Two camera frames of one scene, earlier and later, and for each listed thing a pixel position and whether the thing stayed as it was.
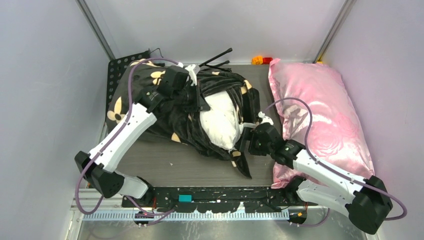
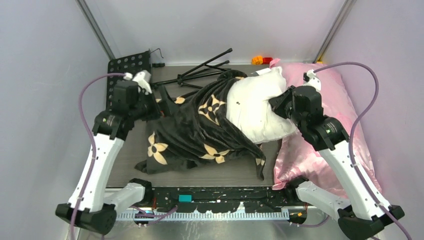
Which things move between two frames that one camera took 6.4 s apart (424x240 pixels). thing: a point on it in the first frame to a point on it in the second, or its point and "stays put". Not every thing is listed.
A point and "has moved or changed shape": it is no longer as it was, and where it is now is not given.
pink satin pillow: [319, 120] stays put
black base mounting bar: [216, 199] stays put
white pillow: [222, 123] to [249, 108]
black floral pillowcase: [177, 115] has moved or changed shape
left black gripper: [202, 104] to [169, 106]
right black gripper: [248, 133] to [277, 102]
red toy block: [266, 60] stays put
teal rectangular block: [185, 198] stays put
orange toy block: [257, 60] stays put
